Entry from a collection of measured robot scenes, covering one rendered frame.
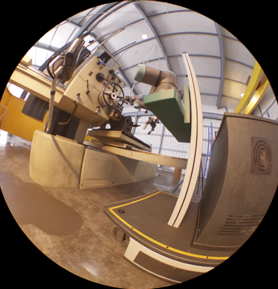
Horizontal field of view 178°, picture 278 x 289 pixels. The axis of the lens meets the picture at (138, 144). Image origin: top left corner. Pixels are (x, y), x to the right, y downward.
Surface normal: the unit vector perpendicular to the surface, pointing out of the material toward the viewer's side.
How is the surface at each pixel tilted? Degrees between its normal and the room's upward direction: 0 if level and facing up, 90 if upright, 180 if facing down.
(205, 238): 90
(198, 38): 169
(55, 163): 90
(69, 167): 90
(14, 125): 90
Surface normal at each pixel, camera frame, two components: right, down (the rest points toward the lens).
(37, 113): 0.85, 0.12
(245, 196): -0.61, -0.26
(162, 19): -0.31, 0.90
